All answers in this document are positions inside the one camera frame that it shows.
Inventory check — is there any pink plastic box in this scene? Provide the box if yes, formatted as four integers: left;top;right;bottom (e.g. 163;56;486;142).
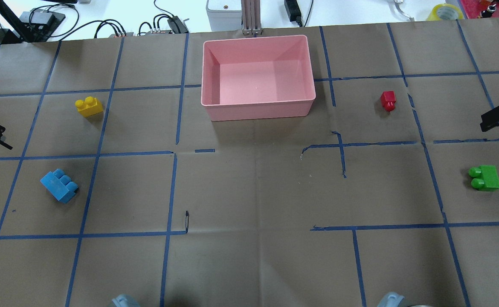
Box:
200;35;316;121

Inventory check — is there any green toy block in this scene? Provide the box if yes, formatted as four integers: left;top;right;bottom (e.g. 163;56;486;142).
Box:
468;165;499;191

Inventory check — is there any white square box device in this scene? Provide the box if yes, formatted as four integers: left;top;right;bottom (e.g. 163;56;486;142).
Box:
206;0;242;32

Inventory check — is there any black usb hub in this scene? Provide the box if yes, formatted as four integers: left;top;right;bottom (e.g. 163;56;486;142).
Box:
20;9;66;31

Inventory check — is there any aluminium frame post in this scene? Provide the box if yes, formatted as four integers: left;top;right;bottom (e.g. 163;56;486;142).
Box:
241;0;262;35

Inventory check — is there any yellow tape roll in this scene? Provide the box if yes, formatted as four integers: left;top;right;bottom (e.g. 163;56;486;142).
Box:
426;3;464;21

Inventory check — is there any yellow toy block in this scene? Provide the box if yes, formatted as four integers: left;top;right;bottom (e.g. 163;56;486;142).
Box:
75;96;104;117

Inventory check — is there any brown paper table cover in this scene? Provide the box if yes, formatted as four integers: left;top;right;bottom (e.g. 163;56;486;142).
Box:
0;18;499;307

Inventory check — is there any black power adapter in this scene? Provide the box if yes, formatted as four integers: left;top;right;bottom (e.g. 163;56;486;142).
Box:
283;0;302;26

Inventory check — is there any blue toy block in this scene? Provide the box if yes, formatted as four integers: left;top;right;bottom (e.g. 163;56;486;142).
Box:
40;168;78;204

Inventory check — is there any red toy block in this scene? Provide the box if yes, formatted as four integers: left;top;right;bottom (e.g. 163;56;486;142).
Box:
380;91;397;112

